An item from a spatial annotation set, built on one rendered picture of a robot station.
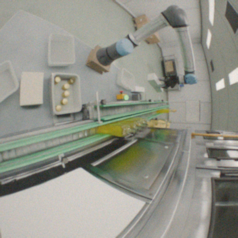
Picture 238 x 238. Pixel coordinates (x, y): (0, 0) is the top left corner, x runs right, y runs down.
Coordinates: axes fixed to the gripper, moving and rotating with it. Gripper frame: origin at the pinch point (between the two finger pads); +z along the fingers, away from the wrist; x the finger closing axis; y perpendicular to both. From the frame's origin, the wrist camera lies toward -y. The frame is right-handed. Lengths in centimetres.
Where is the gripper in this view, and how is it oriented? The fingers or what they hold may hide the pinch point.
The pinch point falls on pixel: (157, 83)
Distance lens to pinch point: 95.9
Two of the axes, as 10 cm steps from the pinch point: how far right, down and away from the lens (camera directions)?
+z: -7.8, -0.3, 6.3
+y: -6.1, -2.0, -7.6
